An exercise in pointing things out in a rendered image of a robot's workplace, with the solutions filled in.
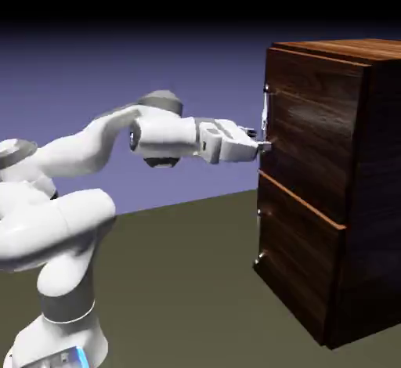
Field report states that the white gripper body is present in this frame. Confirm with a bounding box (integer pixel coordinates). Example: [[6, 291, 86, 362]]
[[215, 118, 261, 163]]

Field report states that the tall dark wood door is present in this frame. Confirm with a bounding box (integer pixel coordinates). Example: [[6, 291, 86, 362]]
[[259, 47, 370, 225]]

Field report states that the dark wood cabinet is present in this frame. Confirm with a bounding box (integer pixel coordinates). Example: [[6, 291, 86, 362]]
[[252, 38, 401, 351]]

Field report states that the short dark wood door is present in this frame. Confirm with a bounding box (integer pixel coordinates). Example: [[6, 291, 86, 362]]
[[252, 171, 347, 346]]

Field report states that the long silver door handle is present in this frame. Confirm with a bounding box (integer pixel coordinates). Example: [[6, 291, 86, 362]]
[[260, 84, 273, 150]]

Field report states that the short silver door handle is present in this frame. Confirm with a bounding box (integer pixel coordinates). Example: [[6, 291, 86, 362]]
[[254, 207, 266, 265]]

